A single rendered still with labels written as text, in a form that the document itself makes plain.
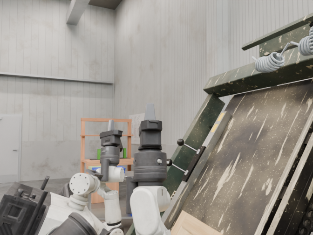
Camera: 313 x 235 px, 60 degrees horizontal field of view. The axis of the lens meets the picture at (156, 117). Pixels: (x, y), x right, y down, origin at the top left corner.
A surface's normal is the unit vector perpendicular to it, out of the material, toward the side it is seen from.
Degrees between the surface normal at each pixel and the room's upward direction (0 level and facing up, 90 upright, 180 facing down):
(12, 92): 90
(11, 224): 90
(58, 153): 90
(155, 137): 79
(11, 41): 90
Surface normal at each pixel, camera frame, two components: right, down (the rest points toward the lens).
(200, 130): 0.36, -0.05
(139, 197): -0.39, -0.22
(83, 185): -0.12, -0.25
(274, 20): -0.89, -0.03
